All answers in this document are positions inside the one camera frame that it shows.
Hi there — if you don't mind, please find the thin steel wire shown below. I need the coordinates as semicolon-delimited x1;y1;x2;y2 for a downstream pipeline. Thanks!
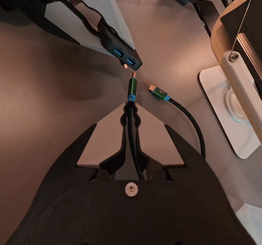
231;0;256;62

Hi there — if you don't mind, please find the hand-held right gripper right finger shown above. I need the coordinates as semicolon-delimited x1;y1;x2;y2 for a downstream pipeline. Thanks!
133;103;185;167

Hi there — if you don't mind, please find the green braided USB cable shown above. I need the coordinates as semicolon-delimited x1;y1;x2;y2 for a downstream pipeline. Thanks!
148;85;206;160

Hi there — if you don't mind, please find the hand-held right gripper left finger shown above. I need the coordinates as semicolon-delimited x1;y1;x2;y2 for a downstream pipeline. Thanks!
76;102;129;175

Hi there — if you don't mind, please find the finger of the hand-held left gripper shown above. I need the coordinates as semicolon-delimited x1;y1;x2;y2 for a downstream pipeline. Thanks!
65;0;136;51
44;0;121;59

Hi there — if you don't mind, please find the white monitor stand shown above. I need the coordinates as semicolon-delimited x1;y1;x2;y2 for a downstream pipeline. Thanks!
199;51;262;159

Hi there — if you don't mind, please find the white box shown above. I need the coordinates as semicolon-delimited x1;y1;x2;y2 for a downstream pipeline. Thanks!
235;204;262;245

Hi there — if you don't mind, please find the dark grey USB hub adapter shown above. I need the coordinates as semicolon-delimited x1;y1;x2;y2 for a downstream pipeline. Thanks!
97;17;143;72

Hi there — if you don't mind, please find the black power cable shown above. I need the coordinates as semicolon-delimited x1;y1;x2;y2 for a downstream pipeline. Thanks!
189;0;212;37

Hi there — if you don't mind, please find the black braided HDMI cable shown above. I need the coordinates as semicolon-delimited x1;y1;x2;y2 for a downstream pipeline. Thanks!
126;72;146;181

